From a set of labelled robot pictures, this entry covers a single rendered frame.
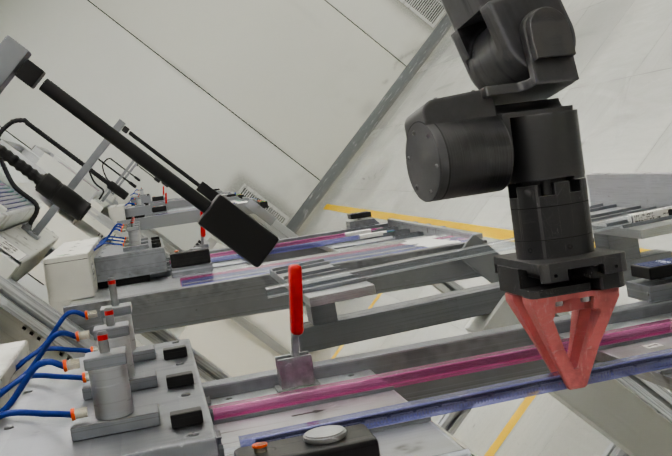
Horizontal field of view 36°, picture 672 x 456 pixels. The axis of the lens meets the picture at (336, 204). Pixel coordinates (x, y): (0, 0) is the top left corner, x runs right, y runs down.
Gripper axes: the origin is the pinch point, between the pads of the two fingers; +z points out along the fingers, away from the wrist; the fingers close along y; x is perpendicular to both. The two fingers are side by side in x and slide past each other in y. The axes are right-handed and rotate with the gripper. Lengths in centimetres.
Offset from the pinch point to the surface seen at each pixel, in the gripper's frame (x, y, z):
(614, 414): 24, -46, 17
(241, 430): -24.3, -6.5, 1.3
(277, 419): -21.3, -7.7, 1.2
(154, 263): -29, -128, -4
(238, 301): -17, -96, 2
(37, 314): -48, -93, -1
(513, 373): 2.2, -19.1, 3.6
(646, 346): 10.2, -8.0, 0.7
